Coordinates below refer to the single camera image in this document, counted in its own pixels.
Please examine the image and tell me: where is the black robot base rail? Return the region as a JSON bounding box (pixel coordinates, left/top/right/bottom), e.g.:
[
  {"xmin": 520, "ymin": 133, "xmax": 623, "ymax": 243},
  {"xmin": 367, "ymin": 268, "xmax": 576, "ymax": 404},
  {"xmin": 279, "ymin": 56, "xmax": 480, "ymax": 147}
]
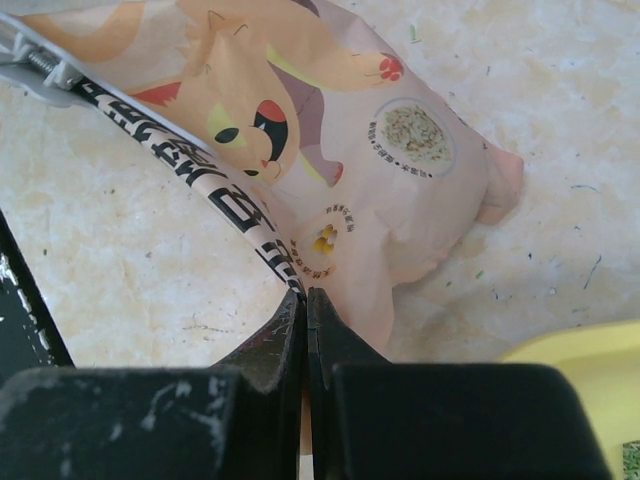
[{"xmin": 0, "ymin": 218, "xmax": 74, "ymax": 383}]

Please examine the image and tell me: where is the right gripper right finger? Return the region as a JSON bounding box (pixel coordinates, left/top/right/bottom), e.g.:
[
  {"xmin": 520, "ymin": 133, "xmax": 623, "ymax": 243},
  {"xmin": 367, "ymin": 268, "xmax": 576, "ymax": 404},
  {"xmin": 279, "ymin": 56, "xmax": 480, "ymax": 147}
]
[{"xmin": 307, "ymin": 288, "xmax": 611, "ymax": 479}]

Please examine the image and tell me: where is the pink cat litter bag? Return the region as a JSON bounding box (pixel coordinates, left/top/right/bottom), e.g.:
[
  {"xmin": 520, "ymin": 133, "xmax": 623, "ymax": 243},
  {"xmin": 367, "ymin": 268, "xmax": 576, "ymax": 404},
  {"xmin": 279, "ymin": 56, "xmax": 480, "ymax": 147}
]
[{"xmin": 22, "ymin": 1, "xmax": 523, "ymax": 350}]

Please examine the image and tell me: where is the yellow litter box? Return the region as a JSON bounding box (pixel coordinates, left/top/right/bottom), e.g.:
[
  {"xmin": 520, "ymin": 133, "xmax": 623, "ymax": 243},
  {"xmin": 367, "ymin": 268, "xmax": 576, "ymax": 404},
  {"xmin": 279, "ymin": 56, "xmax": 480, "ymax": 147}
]
[{"xmin": 501, "ymin": 320, "xmax": 639, "ymax": 478}]

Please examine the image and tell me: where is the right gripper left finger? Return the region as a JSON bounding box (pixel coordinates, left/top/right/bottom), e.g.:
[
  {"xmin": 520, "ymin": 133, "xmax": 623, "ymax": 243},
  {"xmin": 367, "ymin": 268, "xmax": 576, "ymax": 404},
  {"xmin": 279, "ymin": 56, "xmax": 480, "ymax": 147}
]
[{"xmin": 1, "ymin": 292, "xmax": 305, "ymax": 479}]

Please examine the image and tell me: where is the green cat litter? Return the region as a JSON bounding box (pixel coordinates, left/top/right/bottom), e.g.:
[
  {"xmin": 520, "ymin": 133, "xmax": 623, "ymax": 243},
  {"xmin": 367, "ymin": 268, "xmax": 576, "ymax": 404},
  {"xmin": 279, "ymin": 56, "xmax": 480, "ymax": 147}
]
[{"xmin": 622, "ymin": 440, "xmax": 640, "ymax": 480}]

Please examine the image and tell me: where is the black bag sealing clip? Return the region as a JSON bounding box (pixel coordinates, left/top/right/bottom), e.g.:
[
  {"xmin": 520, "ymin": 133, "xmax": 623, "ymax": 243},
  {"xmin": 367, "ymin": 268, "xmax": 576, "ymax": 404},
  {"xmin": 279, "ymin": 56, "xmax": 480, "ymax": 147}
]
[{"xmin": 1, "ymin": 12, "xmax": 306, "ymax": 298}]

